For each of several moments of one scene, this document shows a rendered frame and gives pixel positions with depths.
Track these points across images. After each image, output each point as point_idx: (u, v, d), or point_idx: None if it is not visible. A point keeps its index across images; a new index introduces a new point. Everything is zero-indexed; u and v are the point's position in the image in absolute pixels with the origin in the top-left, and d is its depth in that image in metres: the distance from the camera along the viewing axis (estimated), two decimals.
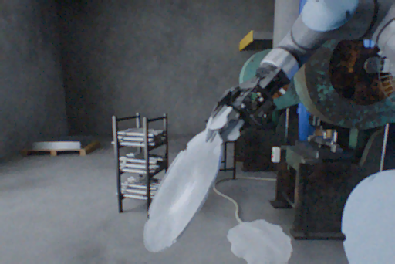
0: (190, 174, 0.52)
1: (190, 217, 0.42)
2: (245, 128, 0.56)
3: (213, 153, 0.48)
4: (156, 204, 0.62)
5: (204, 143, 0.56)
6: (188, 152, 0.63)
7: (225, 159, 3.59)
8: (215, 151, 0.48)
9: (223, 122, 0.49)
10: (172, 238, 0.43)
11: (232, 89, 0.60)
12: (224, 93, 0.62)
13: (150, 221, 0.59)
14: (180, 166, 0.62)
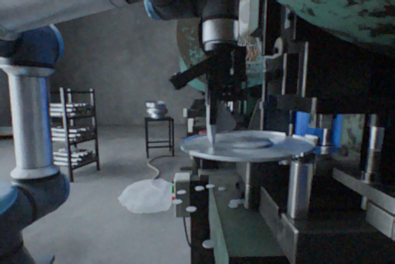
0: (227, 143, 0.53)
1: (200, 138, 0.63)
2: None
3: (198, 150, 0.50)
4: (292, 139, 0.58)
5: (234, 155, 0.45)
6: (276, 154, 0.44)
7: (170, 139, 3.79)
8: (195, 150, 0.50)
9: (233, 123, 0.52)
10: (214, 135, 0.66)
11: (186, 76, 0.50)
12: (176, 83, 0.50)
13: (281, 136, 0.62)
14: (279, 149, 0.48)
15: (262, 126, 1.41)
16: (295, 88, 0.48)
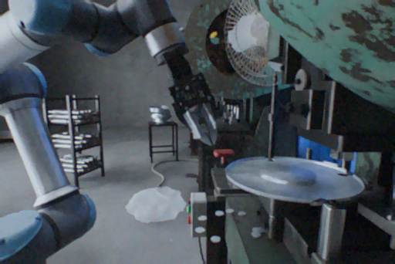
0: (295, 179, 0.51)
1: (241, 183, 0.51)
2: (214, 100, 0.52)
3: (311, 195, 0.44)
4: (282, 160, 0.68)
5: (339, 188, 0.48)
6: (339, 177, 0.54)
7: (173, 143, 3.80)
8: (312, 198, 0.44)
9: (196, 131, 0.49)
10: (231, 174, 0.56)
11: None
12: None
13: (265, 160, 0.69)
14: (321, 172, 0.58)
15: (271, 138, 1.42)
16: (319, 123, 0.49)
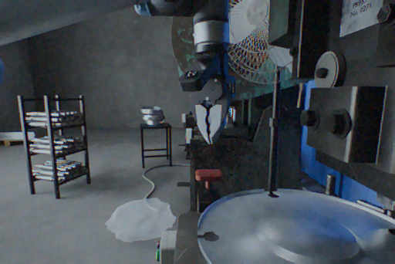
0: (339, 231, 0.32)
1: None
2: (193, 105, 0.56)
3: None
4: (214, 224, 0.35)
5: (334, 208, 0.39)
6: (285, 198, 0.43)
7: (167, 147, 3.56)
8: None
9: (226, 120, 0.57)
10: None
11: (206, 76, 0.46)
12: (202, 83, 0.45)
13: (207, 242, 0.31)
14: (271, 205, 0.41)
15: (272, 147, 1.18)
16: (371, 152, 0.25)
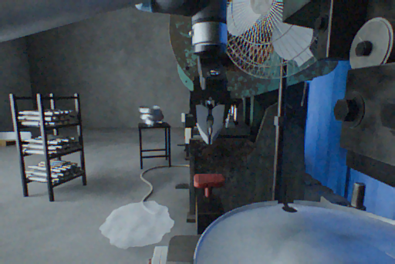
0: (322, 238, 0.28)
1: None
2: (190, 106, 0.54)
3: None
4: None
5: (249, 226, 0.31)
6: (225, 262, 0.25)
7: (166, 147, 3.47)
8: None
9: None
10: None
11: None
12: (225, 82, 0.45)
13: None
14: None
15: (278, 147, 1.09)
16: None
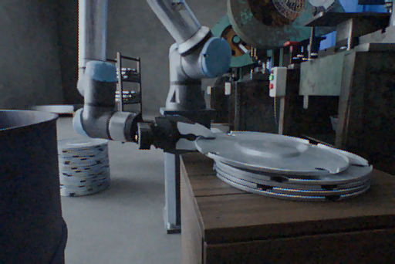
0: (283, 144, 0.51)
1: (336, 164, 0.41)
2: (178, 153, 0.58)
3: None
4: (208, 148, 0.46)
5: (271, 138, 0.59)
6: (239, 136, 0.59)
7: None
8: None
9: None
10: None
11: (144, 126, 0.52)
12: (146, 127, 0.50)
13: (214, 155, 0.42)
14: (234, 139, 0.56)
15: None
16: None
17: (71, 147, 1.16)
